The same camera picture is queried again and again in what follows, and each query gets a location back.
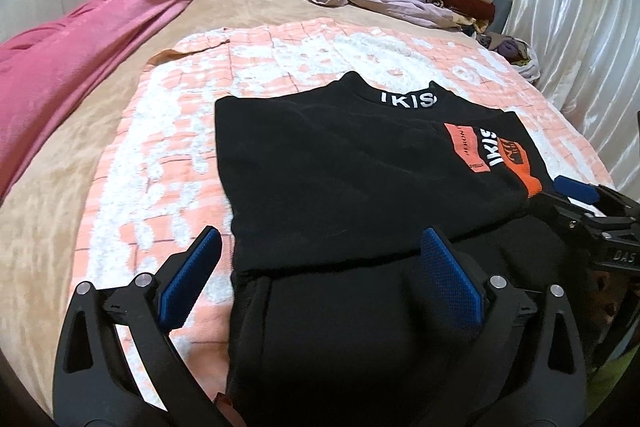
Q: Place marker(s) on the white satin curtain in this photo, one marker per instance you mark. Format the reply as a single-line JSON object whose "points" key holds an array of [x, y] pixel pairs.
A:
{"points": [[575, 32]]}

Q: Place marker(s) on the bag with clothes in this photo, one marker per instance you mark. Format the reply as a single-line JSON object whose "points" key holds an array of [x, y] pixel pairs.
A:
{"points": [[515, 49]]}

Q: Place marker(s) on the peach and white plaid blanket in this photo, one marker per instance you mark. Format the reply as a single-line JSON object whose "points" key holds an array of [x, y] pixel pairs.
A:
{"points": [[160, 147]]}

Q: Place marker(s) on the pink quilt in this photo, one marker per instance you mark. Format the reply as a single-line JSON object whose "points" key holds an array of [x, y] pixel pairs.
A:
{"points": [[75, 37]]}

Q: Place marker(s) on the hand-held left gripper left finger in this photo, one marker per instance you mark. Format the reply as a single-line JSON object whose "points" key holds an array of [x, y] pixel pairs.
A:
{"points": [[192, 279]]}

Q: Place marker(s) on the black sweater with orange cuffs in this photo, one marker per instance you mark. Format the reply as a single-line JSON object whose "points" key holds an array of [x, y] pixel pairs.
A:
{"points": [[325, 157]]}

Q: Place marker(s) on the person's left hand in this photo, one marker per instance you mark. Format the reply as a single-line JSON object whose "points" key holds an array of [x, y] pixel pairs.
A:
{"points": [[229, 411]]}

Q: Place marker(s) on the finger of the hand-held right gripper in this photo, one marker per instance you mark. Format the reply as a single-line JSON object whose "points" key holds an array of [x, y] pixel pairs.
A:
{"points": [[560, 207], [575, 189]]}

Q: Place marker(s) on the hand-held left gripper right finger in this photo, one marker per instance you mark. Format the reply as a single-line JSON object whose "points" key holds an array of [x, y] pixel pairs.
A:
{"points": [[450, 282]]}

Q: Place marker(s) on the beige fleece blanket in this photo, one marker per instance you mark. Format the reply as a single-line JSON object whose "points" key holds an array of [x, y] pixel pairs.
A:
{"points": [[50, 227]]}

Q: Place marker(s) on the grey bed frame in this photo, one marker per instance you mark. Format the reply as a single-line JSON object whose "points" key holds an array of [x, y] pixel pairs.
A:
{"points": [[502, 7]]}

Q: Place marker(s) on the person's right hand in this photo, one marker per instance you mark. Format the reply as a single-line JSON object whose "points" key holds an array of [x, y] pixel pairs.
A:
{"points": [[606, 302]]}

